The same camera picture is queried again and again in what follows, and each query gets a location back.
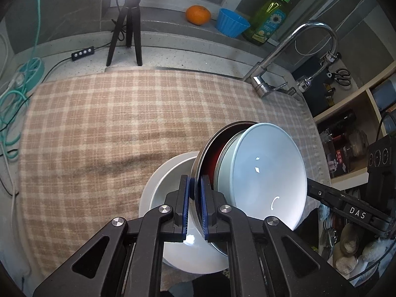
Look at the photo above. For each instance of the round green power strip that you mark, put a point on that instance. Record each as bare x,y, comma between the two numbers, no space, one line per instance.
31,68

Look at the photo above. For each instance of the light blue bowl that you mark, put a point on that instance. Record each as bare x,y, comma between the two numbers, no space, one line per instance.
266,176

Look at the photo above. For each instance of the red printed box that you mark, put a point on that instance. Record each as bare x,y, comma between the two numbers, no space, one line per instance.
343,164

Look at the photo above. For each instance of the black tripod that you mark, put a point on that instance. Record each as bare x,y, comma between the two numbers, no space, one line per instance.
133,6

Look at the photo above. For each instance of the person's right hand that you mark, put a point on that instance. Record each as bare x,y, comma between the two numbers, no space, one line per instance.
376,250

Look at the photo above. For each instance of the dark knife holder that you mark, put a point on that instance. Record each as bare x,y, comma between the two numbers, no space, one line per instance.
315,105

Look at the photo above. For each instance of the blue ribbed cup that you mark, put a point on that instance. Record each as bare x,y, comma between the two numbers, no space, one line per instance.
230,24

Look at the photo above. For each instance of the chrome faucet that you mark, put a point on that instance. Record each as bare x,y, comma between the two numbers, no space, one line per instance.
263,83

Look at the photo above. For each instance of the white plate leaf print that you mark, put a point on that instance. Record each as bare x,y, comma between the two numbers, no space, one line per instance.
173,185

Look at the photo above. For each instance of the small chrome tap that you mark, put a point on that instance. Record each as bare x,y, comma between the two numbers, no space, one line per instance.
292,92

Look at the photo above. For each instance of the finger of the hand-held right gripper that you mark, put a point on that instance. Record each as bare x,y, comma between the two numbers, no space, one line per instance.
323,195

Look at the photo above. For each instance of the green dish soap bottle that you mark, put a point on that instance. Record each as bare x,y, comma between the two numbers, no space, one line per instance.
269,18

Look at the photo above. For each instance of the blue grey container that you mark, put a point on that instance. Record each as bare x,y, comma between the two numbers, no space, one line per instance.
385,96

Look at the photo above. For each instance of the large steel bowl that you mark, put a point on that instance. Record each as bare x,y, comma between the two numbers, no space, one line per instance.
195,191

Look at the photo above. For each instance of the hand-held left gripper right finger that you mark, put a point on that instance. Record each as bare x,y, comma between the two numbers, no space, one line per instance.
204,210

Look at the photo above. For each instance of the dark bottle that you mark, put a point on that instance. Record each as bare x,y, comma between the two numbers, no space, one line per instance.
340,122

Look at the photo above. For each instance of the yellow kitchen tool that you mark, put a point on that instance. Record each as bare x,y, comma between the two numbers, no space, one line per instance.
330,94

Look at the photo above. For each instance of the clear glass jar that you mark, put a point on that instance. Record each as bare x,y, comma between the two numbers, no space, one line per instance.
359,144

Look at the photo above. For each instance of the black inline light remote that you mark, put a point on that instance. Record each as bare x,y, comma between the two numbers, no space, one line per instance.
83,53

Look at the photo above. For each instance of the orange tangerine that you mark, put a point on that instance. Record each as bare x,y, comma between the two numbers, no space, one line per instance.
198,15

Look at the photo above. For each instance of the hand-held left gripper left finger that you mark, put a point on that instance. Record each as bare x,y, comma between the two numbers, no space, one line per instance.
185,210

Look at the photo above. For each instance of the beige plaid cloth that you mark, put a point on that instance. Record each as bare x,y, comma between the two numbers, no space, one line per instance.
108,130

